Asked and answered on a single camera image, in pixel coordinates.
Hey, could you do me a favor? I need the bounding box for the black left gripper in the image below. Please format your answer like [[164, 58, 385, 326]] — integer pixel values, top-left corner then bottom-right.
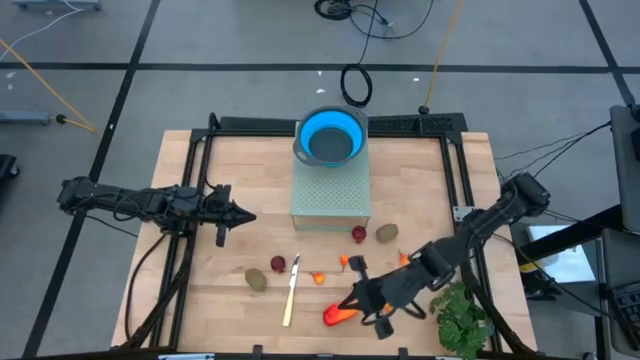
[[202, 183, 258, 248]]

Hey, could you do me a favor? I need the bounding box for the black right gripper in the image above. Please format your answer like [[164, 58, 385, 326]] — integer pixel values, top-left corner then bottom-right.
[[337, 255, 402, 341]]

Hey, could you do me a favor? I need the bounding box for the red orange mango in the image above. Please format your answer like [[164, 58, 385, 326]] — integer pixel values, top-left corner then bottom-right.
[[322, 302, 362, 328]]

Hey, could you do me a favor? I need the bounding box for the brown green kiwi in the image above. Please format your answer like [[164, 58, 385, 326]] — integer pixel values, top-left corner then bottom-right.
[[375, 223, 400, 244], [244, 267, 269, 293]]

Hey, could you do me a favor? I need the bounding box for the green perforated metal riser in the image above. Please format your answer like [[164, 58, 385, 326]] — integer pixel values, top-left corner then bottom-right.
[[290, 144, 372, 233]]

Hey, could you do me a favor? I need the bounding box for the green leafy plant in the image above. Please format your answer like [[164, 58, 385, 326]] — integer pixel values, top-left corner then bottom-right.
[[428, 279, 495, 360]]

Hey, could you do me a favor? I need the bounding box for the blue collapsible bowl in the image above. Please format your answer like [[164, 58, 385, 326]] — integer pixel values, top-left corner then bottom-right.
[[292, 105, 370, 168]]

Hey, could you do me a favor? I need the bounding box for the silver edge plate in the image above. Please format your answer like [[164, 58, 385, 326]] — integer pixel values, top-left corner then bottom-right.
[[157, 352, 216, 360]]

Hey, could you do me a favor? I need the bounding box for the white floor panel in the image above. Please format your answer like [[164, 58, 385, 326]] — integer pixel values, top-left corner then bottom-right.
[[527, 224, 599, 285]]

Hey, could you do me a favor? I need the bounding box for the black diagonal beam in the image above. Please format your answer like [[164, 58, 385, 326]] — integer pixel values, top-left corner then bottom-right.
[[514, 203, 626, 261]]

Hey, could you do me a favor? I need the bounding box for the gray stand foot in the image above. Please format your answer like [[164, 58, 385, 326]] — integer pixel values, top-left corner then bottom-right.
[[0, 110, 55, 127], [12, 0, 104, 13]]

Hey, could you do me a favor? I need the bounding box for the black wheeled base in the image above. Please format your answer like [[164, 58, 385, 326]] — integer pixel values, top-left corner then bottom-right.
[[0, 153, 21, 182]]

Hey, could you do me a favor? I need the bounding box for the gray cart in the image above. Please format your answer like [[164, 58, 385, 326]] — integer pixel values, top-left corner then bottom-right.
[[599, 227, 640, 359]]

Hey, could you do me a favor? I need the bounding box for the black keyboard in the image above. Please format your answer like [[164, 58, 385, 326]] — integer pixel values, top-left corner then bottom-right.
[[610, 282, 640, 326]]

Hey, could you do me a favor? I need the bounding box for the gray cabinet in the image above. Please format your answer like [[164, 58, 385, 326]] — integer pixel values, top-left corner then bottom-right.
[[608, 103, 640, 235]]

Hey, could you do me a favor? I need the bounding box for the cream handled table knife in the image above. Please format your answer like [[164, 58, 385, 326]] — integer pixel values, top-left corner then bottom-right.
[[282, 253, 302, 328]]

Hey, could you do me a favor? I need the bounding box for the coiled black floor cable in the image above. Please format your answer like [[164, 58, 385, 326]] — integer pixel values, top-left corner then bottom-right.
[[340, 0, 381, 109]]

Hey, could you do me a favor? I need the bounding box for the black floor cable bundle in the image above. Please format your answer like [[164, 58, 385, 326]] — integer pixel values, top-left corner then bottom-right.
[[313, 0, 435, 40]]

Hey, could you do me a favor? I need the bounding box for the yellow cable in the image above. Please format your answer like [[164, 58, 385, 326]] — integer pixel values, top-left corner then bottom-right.
[[422, 0, 465, 115], [0, 38, 97, 134]]

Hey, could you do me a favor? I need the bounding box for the thin black floor cable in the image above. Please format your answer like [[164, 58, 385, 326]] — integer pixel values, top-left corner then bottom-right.
[[494, 119, 614, 181]]

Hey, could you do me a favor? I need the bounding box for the white floor cable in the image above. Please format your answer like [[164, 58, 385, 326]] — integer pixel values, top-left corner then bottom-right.
[[0, 0, 89, 49]]

